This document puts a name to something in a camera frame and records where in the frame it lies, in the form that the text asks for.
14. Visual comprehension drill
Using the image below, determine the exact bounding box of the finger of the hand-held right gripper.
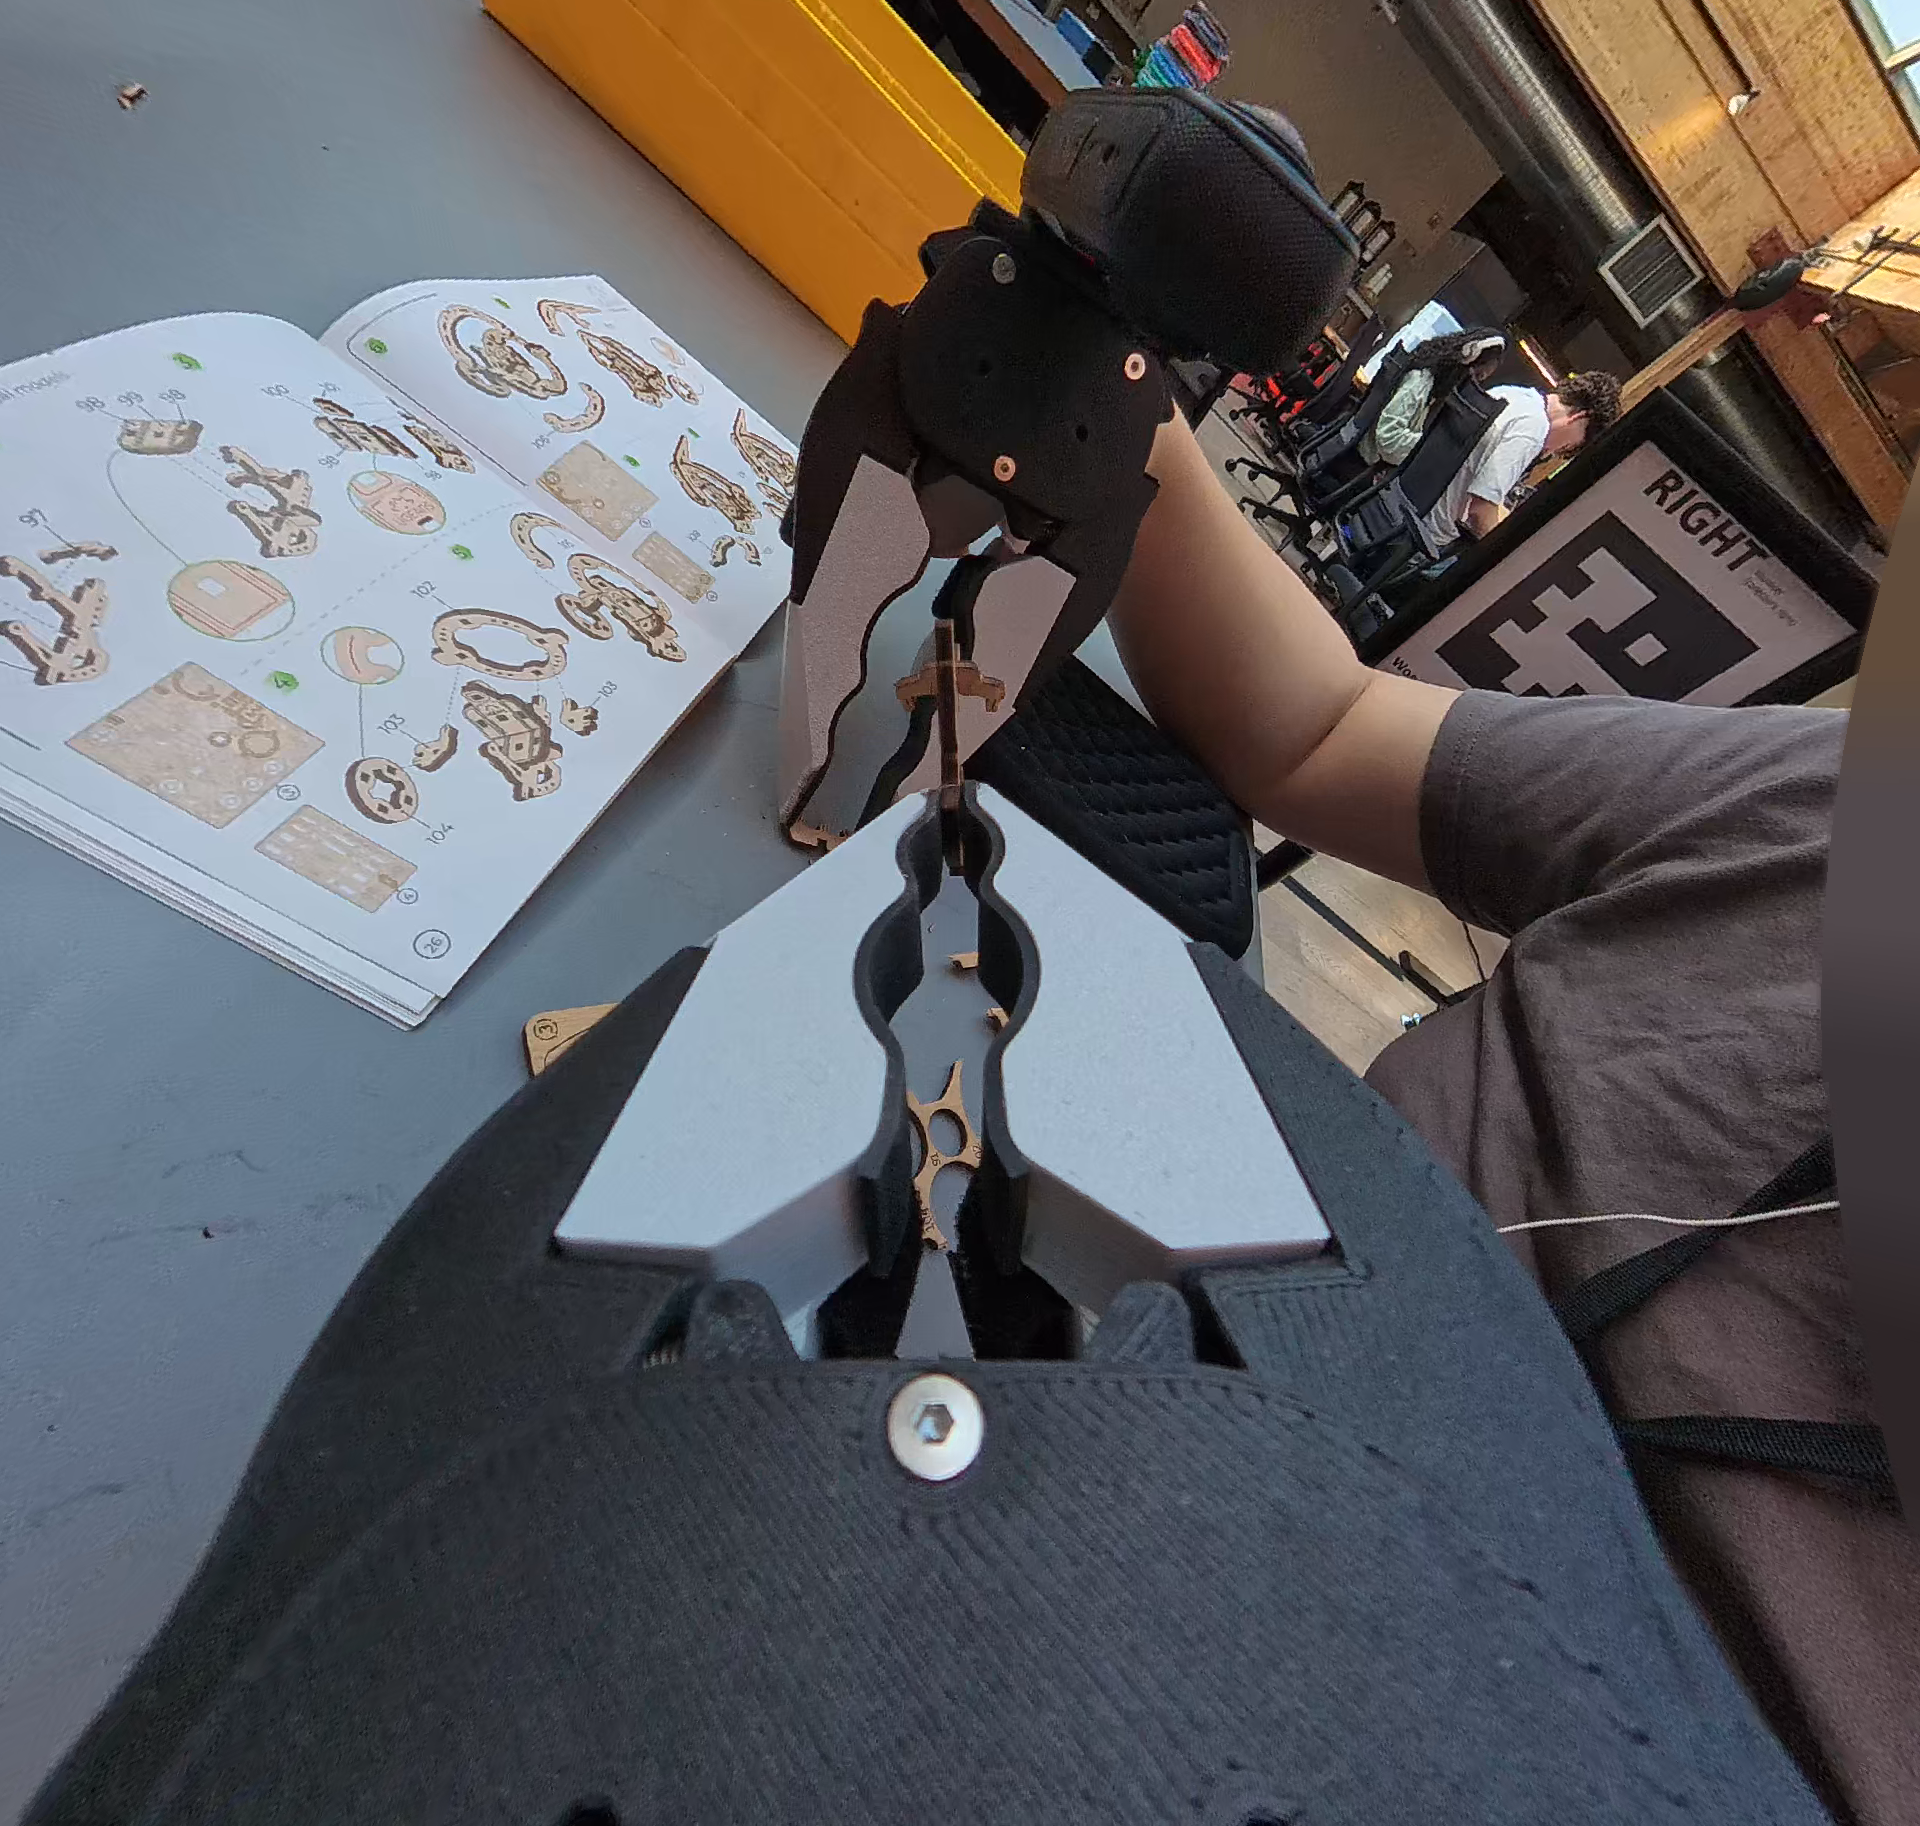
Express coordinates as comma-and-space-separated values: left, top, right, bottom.
778, 450, 962, 855
959, 548, 1099, 775

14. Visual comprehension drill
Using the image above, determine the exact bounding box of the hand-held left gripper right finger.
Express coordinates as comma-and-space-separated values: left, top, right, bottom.
961, 781, 1335, 1361

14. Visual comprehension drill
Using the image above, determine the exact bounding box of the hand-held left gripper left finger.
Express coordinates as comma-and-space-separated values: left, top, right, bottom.
553, 792, 935, 1361

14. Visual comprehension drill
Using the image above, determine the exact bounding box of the thin wooden disc part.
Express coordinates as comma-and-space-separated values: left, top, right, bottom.
933, 617, 964, 845

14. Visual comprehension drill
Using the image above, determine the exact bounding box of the wooden parts sheet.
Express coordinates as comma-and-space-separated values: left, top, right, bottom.
520, 1001, 622, 1083

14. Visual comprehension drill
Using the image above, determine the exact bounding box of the loose wooden cut-out piece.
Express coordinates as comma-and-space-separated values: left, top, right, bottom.
900, 1058, 989, 1254

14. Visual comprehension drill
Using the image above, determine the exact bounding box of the black mesh wrist rest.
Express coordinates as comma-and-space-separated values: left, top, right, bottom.
966, 655, 1264, 961

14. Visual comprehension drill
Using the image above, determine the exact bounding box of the row of black office chairs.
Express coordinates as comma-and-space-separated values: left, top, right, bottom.
1221, 310, 1508, 619

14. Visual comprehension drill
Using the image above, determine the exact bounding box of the stack of colourful cloths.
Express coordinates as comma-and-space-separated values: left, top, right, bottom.
1131, 0, 1233, 95

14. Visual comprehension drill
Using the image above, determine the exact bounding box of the yellow plastic bin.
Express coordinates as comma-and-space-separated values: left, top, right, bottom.
481, 0, 1028, 344

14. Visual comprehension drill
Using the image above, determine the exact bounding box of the person's grey shirt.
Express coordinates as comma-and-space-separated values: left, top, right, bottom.
1366, 689, 1920, 1826

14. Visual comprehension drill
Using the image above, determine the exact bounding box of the open assembly instruction booklet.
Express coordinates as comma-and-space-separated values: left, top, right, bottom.
0, 273, 803, 1034

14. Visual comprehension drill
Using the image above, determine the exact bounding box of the framed black-white marker sign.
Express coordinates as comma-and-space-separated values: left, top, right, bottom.
1356, 392, 1884, 710

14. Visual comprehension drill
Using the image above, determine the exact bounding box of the white vent grille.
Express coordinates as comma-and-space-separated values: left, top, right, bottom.
1593, 213, 1712, 331

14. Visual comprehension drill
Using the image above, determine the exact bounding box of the white drawstring cord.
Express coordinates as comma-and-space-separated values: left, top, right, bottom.
1498, 1198, 1842, 1238

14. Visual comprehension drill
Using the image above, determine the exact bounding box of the grey ventilation duct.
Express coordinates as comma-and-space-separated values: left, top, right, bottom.
1321, 0, 1704, 404

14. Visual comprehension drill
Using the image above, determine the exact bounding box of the black webbing strap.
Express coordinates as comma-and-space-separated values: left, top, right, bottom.
1552, 1137, 1899, 1501

